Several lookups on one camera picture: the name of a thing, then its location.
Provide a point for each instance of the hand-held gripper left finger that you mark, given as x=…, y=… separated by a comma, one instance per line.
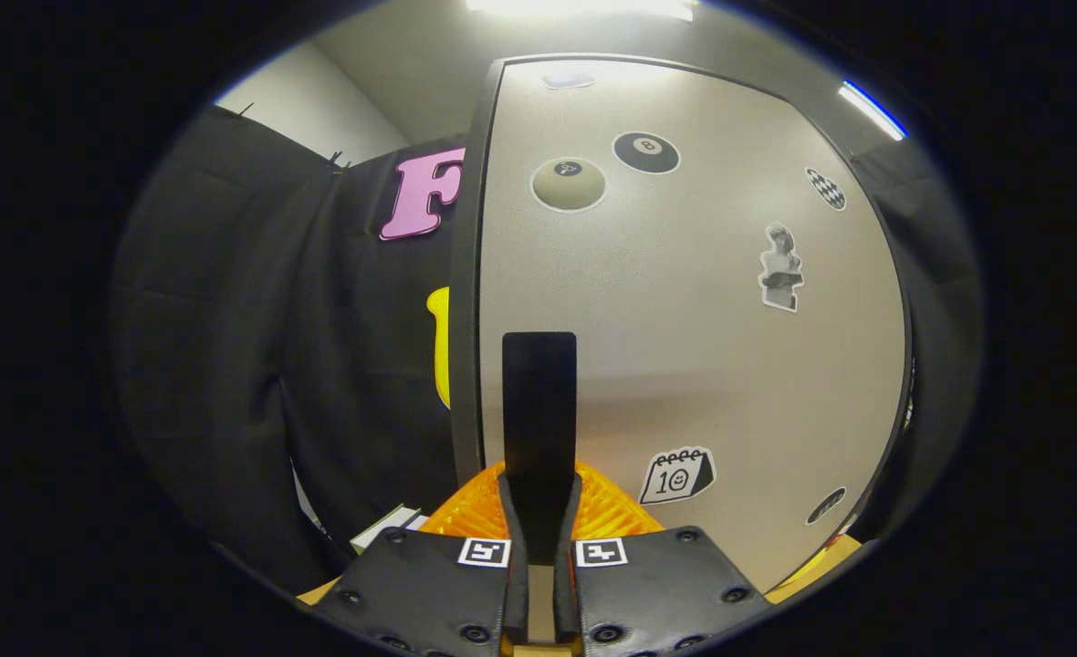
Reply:
x=517, y=598

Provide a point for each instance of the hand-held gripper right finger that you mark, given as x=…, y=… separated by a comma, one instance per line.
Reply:
x=566, y=598

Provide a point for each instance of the dark grey shoe cabinet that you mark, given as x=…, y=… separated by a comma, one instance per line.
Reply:
x=465, y=319

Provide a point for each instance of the white spine book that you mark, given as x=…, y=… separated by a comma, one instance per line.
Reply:
x=383, y=531

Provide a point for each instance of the black backdrop cloth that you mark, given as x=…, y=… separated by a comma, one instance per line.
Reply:
x=228, y=365

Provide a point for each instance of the narrow ceiling light strip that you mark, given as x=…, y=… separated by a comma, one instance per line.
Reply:
x=872, y=109

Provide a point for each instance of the large ceiling light panel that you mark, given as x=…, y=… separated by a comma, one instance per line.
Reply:
x=584, y=7

